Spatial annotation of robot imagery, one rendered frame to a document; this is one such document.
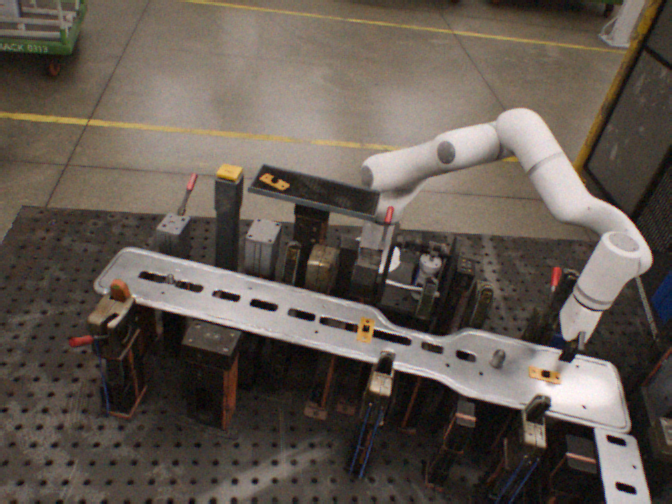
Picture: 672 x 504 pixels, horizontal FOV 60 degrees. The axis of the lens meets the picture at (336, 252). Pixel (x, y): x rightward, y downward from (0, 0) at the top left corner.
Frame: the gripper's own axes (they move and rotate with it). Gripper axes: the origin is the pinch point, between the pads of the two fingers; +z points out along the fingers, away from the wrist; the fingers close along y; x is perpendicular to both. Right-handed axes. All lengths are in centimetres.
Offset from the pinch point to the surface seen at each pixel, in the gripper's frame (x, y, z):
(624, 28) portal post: 181, -675, 92
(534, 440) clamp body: -5.9, 23.9, 7.5
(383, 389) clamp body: -39.8, 20.8, 7.6
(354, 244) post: -55, -21, 2
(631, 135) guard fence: 92, -263, 54
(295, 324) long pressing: -64, 4, 12
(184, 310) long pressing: -92, 8, 12
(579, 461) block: 6.9, 21.4, 14.0
